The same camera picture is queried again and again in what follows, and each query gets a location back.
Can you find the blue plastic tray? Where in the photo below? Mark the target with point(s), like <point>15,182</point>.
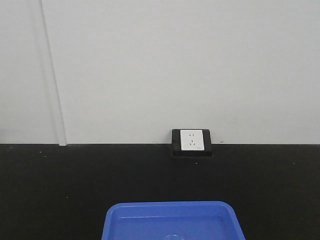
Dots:
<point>172,220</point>

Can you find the black socket housing box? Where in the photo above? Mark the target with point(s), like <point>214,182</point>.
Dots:
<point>176,145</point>

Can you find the white wall power socket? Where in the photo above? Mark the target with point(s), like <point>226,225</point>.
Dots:
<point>192,140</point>

